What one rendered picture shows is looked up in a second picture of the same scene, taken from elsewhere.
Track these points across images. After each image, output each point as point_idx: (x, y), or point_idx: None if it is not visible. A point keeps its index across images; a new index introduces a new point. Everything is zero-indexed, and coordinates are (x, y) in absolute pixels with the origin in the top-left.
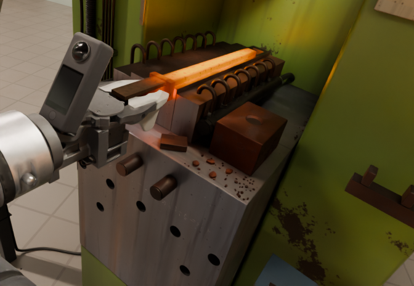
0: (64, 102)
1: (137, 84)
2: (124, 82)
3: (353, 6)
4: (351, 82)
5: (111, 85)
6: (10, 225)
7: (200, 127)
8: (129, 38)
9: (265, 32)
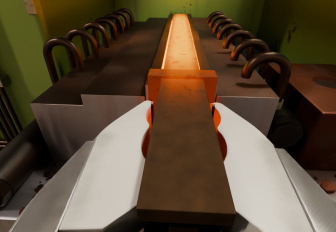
0: None
1: (170, 119)
2: (120, 134)
3: None
4: None
5: (99, 174)
6: None
7: (280, 137)
8: (20, 46)
9: None
